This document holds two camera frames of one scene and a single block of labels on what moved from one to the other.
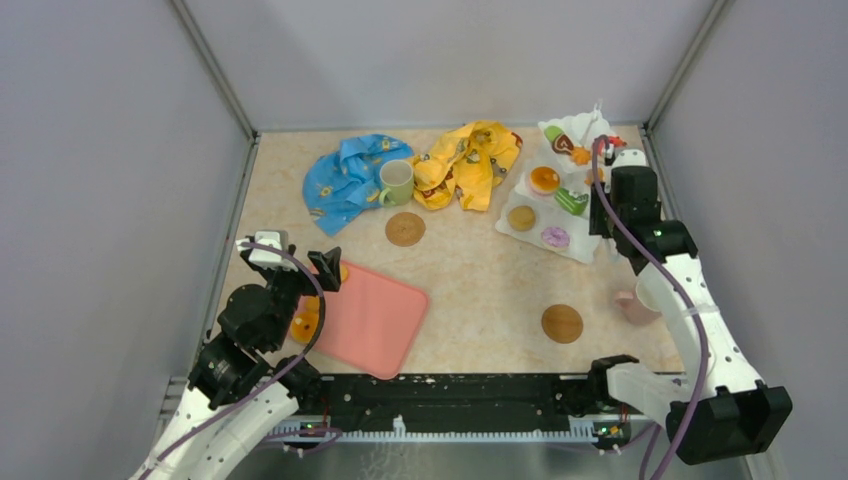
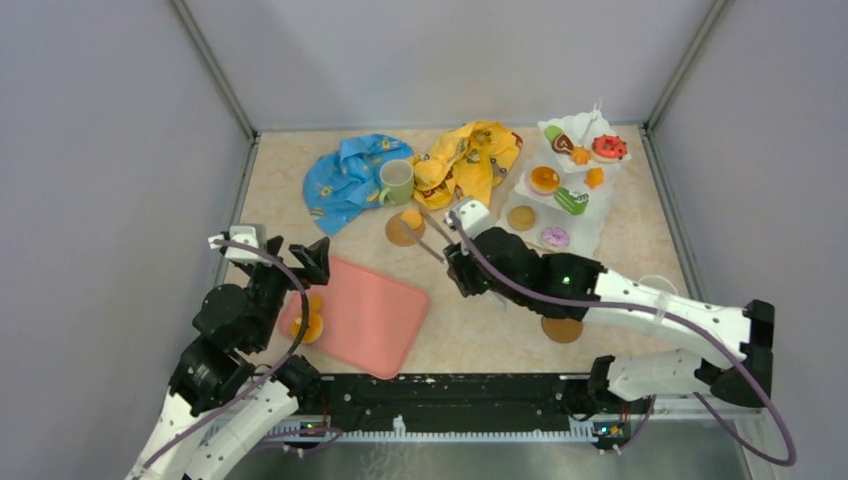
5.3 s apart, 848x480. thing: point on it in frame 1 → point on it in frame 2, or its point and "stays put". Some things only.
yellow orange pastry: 544,180 stays put
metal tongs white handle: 602,224 → 495,299
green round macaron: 551,133 stays put
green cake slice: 576,205 stays put
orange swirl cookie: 581,155 stays put
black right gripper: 598,226 → 461,269
